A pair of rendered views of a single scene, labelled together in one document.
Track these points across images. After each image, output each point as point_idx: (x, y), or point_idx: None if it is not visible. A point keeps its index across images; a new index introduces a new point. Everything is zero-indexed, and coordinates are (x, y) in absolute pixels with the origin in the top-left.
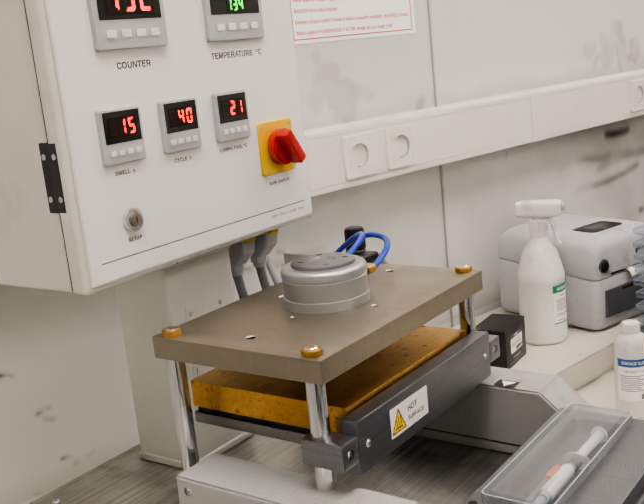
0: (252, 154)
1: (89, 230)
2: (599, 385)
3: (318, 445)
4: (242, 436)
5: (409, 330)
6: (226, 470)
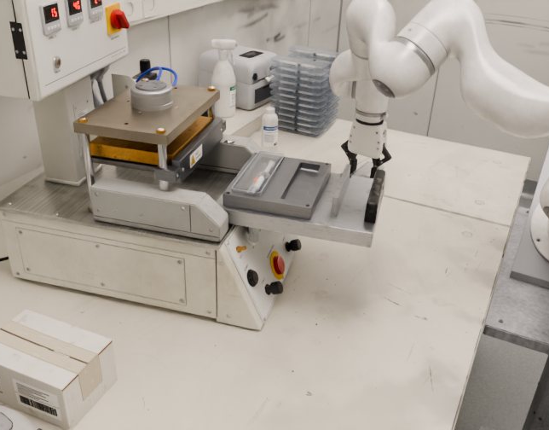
0: (103, 24)
1: (39, 68)
2: (251, 138)
3: (163, 171)
4: (97, 168)
5: (194, 119)
6: (113, 183)
